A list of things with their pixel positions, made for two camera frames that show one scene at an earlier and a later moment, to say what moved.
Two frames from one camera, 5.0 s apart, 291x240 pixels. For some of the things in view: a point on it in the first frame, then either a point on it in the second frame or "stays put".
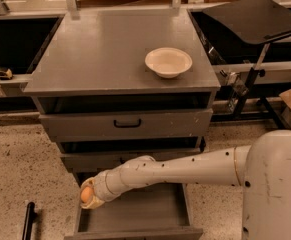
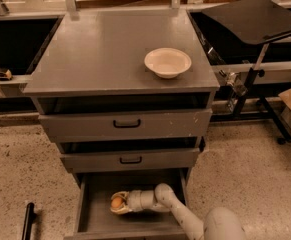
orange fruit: (86, 194) to (116, 202)
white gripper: (100, 186) to (134, 200)
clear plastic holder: (238, 87) stays put
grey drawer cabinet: (103, 106) stays put
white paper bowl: (168, 62) stays put
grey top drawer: (137, 124) stays put
